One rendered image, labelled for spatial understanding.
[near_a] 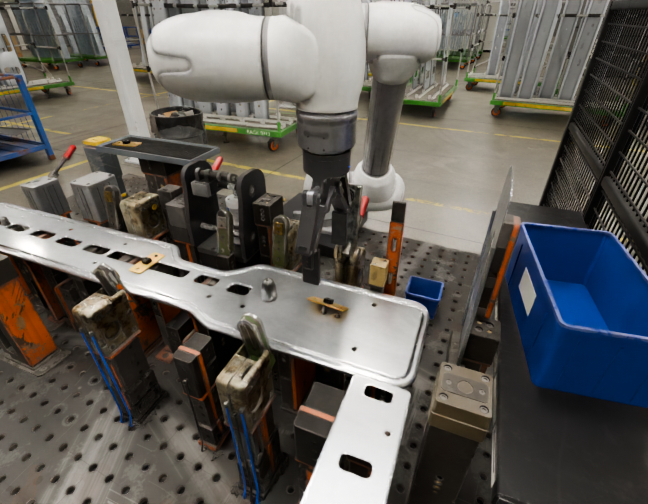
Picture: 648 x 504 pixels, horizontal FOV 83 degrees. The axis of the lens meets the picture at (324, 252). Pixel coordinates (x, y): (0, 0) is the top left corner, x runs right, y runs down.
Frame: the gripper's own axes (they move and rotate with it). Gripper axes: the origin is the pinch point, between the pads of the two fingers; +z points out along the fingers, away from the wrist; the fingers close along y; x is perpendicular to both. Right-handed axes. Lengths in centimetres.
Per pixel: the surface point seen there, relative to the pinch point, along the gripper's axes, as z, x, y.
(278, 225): 4.8, -18.2, -14.9
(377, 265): 7.2, 7.3, -11.1
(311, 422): 15.8, 6.4, 22.0
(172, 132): 55, -241, -217
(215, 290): 13.7, -25.3, 2.6
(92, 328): 12.6, -39.0, 21.9
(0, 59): 35, -844, -442
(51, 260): 14, -70, 8
